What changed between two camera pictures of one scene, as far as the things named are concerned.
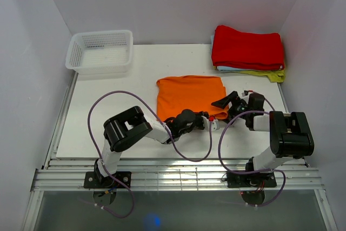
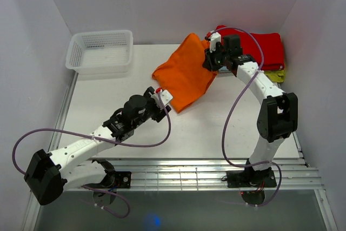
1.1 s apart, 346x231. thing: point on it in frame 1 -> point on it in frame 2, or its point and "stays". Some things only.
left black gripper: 200,115 -> 159,113
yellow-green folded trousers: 275,76 stays
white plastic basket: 99,52 stays
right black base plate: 259,179 stays
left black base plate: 94,179 stays
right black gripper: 223,103 -> 208,63
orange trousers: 195,93 -> 183,75
